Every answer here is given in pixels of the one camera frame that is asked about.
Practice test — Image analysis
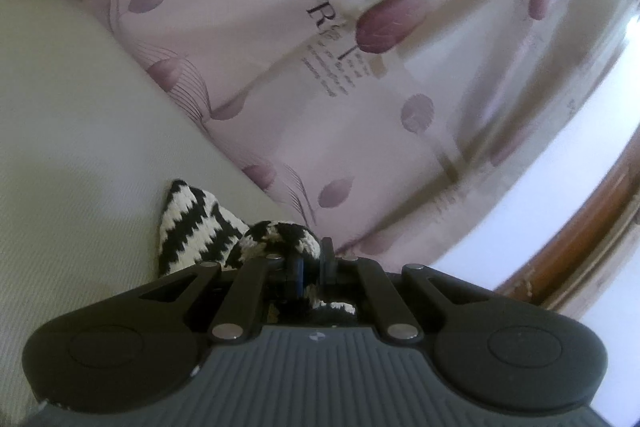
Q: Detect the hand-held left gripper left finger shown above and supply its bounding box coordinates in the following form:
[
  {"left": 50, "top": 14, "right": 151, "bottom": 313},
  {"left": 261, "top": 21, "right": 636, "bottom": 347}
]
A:
[{"left": 125, "top": 254, "right": 306, "bottom": 343}]

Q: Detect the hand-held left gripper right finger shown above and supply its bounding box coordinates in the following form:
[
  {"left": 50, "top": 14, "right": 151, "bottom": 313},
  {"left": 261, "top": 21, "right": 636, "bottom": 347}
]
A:
[{"left": 320, "top": 238, "right": 501, "bottom": 344}]

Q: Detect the black and cream striped knitted cardigan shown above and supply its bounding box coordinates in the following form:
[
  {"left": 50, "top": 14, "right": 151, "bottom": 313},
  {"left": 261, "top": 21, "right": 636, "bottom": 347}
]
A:
[{"left": 159, "top": 179, "right": 358, "bottom": 315}]

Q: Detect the pink leaf print curtain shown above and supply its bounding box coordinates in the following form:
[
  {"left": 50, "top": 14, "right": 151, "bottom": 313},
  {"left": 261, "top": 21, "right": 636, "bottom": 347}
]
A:
[{"left": 0, "top": 0, "right": 640, "bottom": 265}]

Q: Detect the brown wooden door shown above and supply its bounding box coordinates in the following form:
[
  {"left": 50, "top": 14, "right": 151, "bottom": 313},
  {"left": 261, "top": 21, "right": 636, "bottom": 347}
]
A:
[{"left": 492, "top": 142, "right": 640, "bottom": 313}]

